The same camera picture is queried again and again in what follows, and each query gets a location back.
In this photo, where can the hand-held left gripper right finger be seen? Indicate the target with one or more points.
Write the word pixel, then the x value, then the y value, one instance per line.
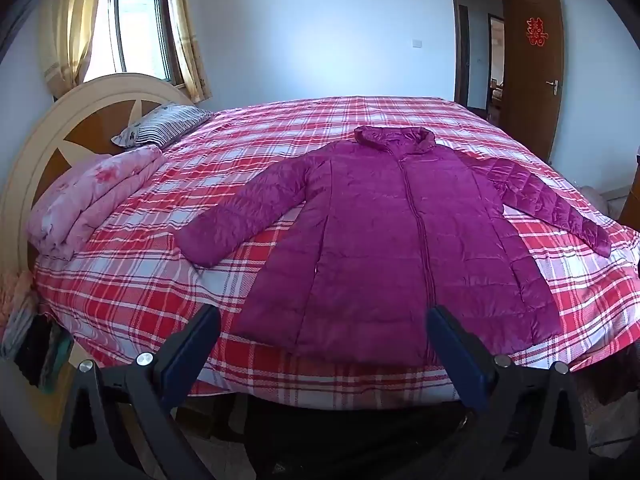
pixel 457 355

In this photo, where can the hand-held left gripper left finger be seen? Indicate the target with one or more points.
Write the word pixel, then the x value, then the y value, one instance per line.
pixel 185 360

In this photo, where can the purple puffer jacket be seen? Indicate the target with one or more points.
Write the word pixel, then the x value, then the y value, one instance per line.
pixel 370 240

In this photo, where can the pile of clothes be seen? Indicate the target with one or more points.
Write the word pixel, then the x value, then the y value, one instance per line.
pixel 30 330

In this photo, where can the pink floral folded quilt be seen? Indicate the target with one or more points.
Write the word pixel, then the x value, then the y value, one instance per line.
pixel 95 195

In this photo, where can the striped pillow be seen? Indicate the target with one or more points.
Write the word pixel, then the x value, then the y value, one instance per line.
pixel 160 122

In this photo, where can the cream and brown wooden headboard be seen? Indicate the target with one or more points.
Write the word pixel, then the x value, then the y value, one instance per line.
pixel 90 130

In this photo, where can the red plaid bed sheet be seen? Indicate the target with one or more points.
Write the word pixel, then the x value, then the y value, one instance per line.
pixel 300 125

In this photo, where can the brown wooden door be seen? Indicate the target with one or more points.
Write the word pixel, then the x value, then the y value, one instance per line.
pixel 530 90

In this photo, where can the window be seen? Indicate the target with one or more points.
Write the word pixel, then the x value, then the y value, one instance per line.
pixel 132 35

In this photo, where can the red paper door decoration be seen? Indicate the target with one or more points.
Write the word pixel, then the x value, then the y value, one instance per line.
pixel 536 31

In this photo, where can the dark wooden door frame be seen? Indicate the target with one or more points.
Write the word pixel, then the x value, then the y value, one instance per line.
pixel 453 35

